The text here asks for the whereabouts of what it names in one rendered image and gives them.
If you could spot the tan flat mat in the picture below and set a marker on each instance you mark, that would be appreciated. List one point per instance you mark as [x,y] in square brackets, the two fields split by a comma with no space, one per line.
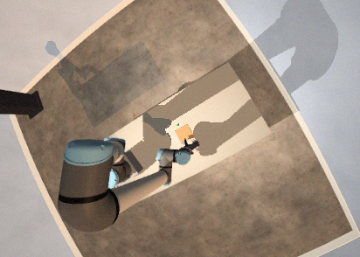
[184,132]

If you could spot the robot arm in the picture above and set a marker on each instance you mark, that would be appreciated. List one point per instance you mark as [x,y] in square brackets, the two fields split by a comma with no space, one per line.
[88,171]

